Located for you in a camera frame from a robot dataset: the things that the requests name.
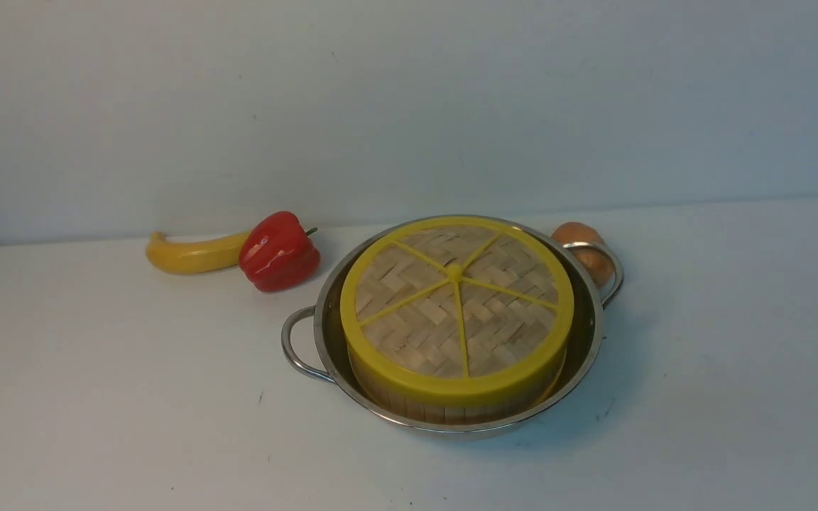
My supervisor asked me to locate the red bell pepper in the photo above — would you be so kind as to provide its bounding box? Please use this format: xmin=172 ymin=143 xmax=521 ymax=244
xmin=238 ymin=211 xmax=321 ymax=293

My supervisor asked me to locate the yellow banana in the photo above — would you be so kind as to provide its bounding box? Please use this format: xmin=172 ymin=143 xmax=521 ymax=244
xmin=145 ymin=231 xmax=249 ymax=275

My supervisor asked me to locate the yellow woven bamboo steamer lid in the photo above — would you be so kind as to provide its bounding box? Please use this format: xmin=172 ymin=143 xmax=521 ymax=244
xmin=339 ymin=216 xmax=575 ymax=410

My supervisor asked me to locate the yellow bamboo steamer basket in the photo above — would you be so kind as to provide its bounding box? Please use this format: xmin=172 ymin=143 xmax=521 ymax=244
xmin=349 ymin=348 xmax=567 ymax=426

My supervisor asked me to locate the stainless steel pot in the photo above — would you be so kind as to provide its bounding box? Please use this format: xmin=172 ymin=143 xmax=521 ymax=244
xmin=281 ymin=216 xmax=623 ymax=440

